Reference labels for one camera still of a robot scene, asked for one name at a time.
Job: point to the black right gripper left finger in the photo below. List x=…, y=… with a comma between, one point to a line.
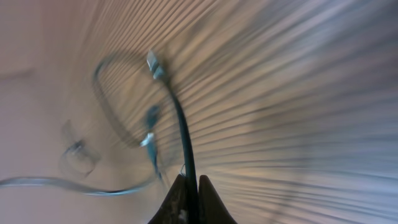
x=173, y=209

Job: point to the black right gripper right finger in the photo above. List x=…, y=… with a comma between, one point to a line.
x=212, y=209

